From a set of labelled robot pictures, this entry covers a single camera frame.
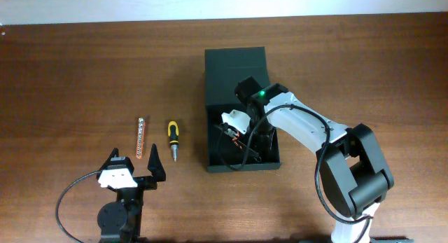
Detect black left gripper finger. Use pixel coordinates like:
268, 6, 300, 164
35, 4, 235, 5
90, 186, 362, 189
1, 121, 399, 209
100, 148, 119, 170
147, 144, 166, 182

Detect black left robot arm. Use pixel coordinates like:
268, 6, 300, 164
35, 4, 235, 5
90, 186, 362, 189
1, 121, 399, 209
97, 145, 166, 242

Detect yellow black screwdriver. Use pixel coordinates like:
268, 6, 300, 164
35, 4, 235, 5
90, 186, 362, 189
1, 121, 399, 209
167, 120, 179, 162

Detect orange black long-nose pliers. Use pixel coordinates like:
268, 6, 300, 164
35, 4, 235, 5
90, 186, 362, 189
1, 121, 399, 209
218, 123, 247, 153

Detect black open box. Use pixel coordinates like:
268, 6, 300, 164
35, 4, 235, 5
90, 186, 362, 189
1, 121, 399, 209
204, 47, 281, 172

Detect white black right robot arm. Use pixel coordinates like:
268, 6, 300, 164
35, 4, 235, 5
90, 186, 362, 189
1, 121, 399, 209
205, 76, 394, 242

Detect orange socket rail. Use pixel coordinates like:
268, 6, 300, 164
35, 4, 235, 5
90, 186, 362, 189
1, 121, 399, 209
136, 118, 146, 159

